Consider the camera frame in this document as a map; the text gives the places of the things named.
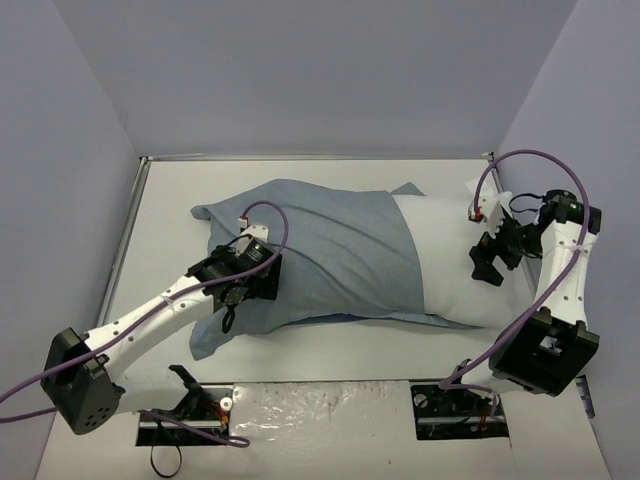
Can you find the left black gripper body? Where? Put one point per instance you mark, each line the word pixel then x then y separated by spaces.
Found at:
pixel 266 282

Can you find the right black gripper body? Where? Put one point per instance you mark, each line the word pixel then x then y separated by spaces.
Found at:
pixel 503 245

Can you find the white pillow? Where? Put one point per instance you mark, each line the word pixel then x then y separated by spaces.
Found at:
pixel 443 237

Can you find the blue pillowcase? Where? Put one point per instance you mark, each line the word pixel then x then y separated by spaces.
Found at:
pixel 346 254

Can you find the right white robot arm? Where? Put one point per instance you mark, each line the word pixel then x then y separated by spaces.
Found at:
pixel 545 348

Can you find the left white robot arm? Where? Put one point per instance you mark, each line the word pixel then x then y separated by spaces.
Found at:
pixel 89 377

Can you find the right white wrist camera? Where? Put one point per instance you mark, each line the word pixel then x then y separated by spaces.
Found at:
pixel 493 211

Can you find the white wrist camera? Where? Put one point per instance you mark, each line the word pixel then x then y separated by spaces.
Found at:
pixel 248 231
pixel 493 211

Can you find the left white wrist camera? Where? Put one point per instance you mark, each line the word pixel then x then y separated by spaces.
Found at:
pixel 248 231

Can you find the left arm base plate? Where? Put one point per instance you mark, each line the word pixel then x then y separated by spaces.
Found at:
pixel 211 413

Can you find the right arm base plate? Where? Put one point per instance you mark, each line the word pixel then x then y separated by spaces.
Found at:
pixel 447 415

